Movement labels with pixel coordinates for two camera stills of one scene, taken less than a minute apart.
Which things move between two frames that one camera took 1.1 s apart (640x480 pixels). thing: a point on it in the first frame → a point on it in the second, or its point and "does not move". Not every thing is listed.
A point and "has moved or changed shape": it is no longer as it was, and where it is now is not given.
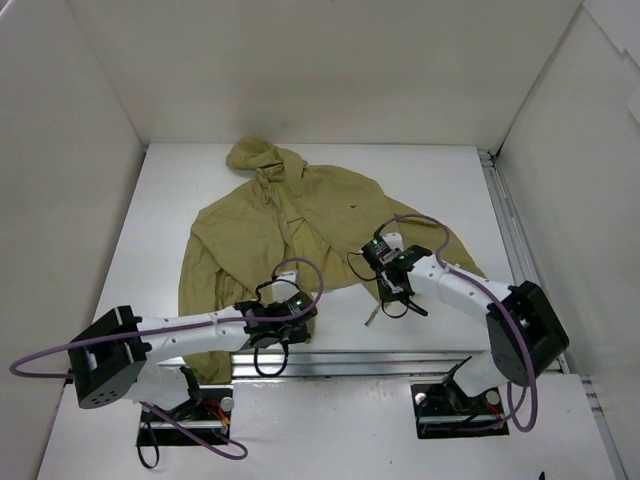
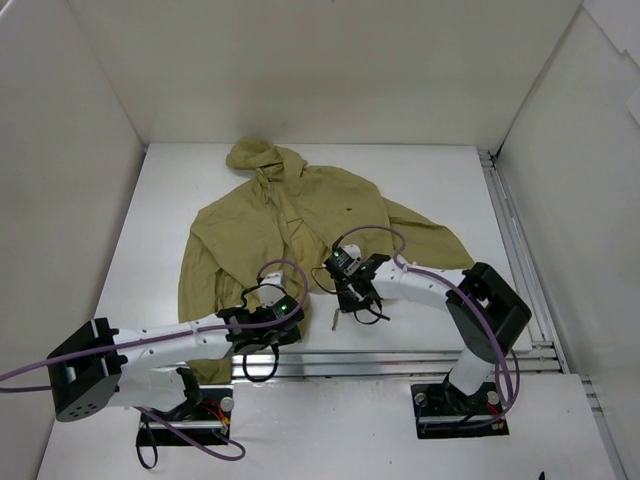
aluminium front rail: [349, 364] does not move
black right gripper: [396, 288] → [351, 301]
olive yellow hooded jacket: [279, 220] does not move
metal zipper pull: [373, 315] has moved or changed shape
